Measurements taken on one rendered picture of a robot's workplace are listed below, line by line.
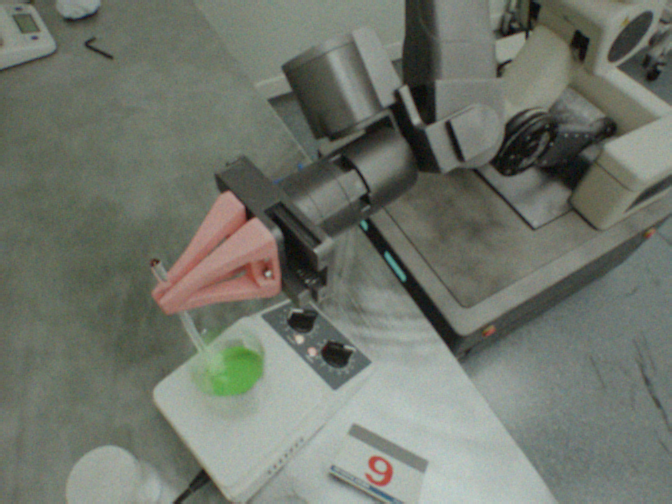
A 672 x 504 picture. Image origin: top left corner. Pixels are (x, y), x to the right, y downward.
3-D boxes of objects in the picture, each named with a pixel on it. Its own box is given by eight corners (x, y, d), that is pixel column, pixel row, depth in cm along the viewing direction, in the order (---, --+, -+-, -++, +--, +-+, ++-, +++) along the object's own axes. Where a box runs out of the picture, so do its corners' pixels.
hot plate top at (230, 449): (248, 315, 47) (247, 311, 47) (327, 397, 43) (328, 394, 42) (150, 394, 42) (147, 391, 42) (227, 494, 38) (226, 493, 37)
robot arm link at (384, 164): (437, 183, 35) (393, 187, 40) (403, 98, 33) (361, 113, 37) (372, 228, 32) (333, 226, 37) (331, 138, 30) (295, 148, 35)
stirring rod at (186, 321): (220, 375, 41) (155, 253, 25) (223, 380, 41) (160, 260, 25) (214, 379, 41) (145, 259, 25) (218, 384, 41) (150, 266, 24)
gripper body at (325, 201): (311, 259, 26) (400, 199, 29) (217, 161, 30) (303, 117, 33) (312, 310, 31) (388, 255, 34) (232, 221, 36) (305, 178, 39)
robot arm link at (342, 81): (509, 140, 33) (449, 142, 41) (453, -23, 29) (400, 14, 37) (368, 217, 31) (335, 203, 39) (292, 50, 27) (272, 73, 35)
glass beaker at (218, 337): (193, 393, 42) (168, 361, 35) (242, 344, 45) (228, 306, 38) (245, 443, 40) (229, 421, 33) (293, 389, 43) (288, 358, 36)
